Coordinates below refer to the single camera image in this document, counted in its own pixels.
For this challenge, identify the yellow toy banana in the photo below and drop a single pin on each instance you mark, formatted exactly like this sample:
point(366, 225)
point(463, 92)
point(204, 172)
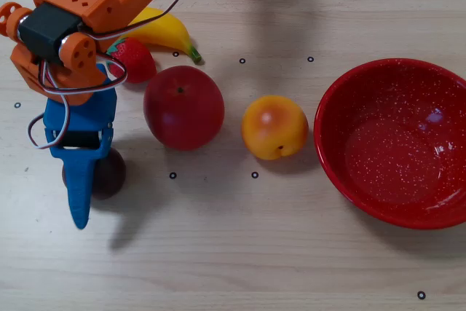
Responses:
point(167, 30)

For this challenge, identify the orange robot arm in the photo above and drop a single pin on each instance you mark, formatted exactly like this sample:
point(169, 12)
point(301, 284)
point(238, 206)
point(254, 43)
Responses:
point(109, 1)

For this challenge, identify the dark purple toy plum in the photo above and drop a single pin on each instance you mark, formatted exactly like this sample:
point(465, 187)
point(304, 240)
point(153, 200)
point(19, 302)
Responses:
point(109, 176)

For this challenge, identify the red toy apple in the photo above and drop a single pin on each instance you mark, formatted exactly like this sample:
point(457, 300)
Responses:
point(183, 114)

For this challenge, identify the red toy strawberry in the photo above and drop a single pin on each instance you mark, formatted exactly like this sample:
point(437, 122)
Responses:
point(136, 61)

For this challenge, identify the orange toy peach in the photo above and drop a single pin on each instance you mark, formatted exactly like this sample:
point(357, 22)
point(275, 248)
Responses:
point(273, 129)

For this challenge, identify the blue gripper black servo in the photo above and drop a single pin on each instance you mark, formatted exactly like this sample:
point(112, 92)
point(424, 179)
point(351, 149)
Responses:
point(84, 119)

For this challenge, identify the red speckled enamel bowl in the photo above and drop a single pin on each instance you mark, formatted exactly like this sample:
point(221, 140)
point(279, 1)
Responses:
point(393, 143)

